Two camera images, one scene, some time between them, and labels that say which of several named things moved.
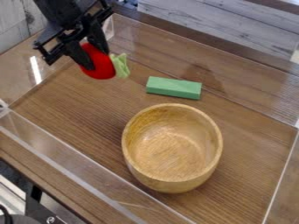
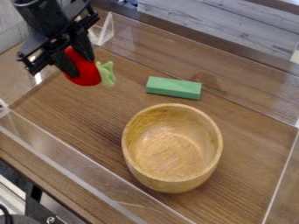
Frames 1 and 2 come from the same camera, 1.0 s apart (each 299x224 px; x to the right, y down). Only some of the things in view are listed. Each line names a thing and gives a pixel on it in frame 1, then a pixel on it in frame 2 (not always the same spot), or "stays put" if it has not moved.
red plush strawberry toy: x=104 y=69 -> x=88 y=74
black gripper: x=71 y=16 -> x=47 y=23
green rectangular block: x=172 y=87 stays put
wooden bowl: x=172 y=144 stays put
